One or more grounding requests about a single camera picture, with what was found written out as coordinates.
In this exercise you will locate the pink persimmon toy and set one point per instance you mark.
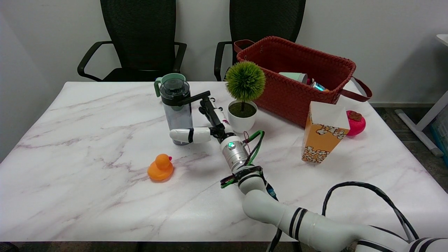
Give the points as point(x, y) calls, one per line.
point(357, 126)

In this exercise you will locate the teal drink can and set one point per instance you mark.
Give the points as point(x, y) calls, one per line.
point(317, 86)

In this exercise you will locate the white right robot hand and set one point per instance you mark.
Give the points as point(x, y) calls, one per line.
point(199, 135)

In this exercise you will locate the green ball plant white pot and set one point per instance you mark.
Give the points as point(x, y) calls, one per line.
point(245, 80)

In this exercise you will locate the blue storage bin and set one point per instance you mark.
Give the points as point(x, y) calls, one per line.
point(441, 133)

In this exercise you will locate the black mesh office chair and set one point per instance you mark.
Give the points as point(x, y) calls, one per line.
point(266, 17)
point(140, 31)

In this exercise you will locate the orange popcorn box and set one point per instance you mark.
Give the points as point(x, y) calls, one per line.
point(320, 140)

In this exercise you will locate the white desk frame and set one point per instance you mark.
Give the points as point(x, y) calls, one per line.
point(420, 134)

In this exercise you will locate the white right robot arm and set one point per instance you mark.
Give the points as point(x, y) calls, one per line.
point(266, 208)

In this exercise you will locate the black lidded clear bottle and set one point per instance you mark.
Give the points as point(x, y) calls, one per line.
point(178, 115)

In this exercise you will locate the red woven basket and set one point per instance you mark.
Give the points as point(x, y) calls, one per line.
point(287, 98)

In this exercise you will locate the orange rubber duck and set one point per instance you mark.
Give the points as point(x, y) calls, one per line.
point(160, 169)

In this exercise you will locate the pale green cup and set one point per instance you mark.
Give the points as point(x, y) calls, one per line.
point(292, 76)

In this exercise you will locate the green plastic mug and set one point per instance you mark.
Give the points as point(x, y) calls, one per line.
point(157, 87)

